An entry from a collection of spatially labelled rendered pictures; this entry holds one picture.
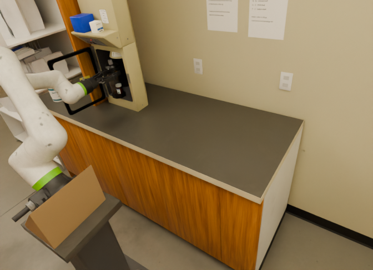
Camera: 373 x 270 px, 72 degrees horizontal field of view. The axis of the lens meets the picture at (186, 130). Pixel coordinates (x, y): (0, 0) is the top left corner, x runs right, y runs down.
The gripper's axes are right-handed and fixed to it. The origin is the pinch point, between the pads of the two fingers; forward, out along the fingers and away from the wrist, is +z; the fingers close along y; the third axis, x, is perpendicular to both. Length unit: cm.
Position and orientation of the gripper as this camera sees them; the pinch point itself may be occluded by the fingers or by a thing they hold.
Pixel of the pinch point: (112, 72)
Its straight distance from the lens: 189.6
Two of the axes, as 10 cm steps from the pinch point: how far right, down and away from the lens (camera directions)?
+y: -8.2, -2.6, 5.1
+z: 5.6, -5.3, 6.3
